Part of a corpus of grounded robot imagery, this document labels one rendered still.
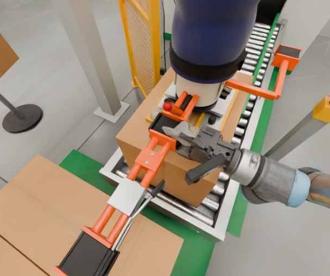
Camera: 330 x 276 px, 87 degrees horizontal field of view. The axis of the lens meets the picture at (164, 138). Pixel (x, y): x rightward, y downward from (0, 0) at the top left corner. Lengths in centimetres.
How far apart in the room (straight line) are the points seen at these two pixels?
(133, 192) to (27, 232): 81
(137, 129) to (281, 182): 49
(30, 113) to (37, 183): 132
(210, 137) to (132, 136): 31
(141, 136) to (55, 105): 184
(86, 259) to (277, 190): 43
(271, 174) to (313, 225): 144
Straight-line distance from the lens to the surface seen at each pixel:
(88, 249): 42
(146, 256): 96
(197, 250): 152
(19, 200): 125
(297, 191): 50
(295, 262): 176
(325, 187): 58
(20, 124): 239
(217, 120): 70
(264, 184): 48
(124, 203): 42
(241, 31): 51
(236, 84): 69
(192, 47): 49
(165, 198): 98
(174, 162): 60
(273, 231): 172
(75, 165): 184
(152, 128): 50
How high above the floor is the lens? 150
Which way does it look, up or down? 58 degrees down
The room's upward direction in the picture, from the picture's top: straight up
